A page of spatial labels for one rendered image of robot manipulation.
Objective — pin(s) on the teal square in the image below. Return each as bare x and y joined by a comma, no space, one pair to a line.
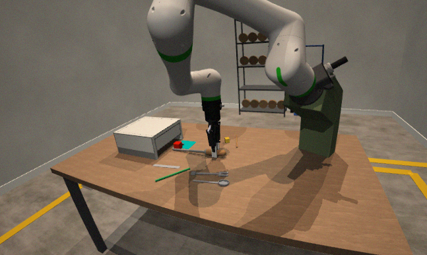
187,144

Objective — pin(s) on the grey metal spoon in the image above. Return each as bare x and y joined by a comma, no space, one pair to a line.
220,182

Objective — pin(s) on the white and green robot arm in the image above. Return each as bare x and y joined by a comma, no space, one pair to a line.
170,23

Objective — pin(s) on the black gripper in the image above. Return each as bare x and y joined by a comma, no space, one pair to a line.
213,132

